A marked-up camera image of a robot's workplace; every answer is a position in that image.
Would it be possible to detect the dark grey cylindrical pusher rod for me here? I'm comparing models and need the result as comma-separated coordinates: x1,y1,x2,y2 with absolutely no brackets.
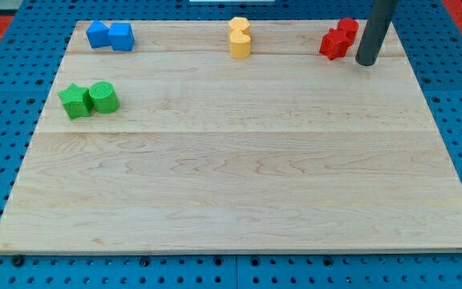
355,0,399,67

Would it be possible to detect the green star block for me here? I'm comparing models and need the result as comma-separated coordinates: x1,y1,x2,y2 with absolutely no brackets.
58,83,94,120

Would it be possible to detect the red star block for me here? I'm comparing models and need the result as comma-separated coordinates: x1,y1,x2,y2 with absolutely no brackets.
318,28,349,60

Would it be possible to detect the yellow heart block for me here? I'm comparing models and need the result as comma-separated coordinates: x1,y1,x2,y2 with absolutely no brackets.
229,31,251,59

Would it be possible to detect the green cylinder block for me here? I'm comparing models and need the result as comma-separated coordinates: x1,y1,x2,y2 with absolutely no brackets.
89,81,120,114

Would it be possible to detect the red cylinder block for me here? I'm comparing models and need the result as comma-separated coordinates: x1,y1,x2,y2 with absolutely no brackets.
337,18,359,46

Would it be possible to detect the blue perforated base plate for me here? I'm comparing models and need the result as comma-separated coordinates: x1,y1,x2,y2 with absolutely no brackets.
0,0,462,288

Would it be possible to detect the blue cube block left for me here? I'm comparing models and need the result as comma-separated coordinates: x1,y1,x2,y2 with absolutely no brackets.
86,20,111,49

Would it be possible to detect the light wooden board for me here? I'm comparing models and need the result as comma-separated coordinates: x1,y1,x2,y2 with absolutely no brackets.
0,20,462,256

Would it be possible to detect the blue cube block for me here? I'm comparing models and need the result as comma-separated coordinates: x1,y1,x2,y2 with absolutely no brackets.
86,20,111,49
108,22,135,51

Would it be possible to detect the yellow hexagon block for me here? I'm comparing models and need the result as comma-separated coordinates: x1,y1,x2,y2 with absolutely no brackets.
228,17,250,35

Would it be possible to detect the blue cube block right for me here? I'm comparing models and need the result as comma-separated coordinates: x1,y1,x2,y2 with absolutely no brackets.
108,22,135,51

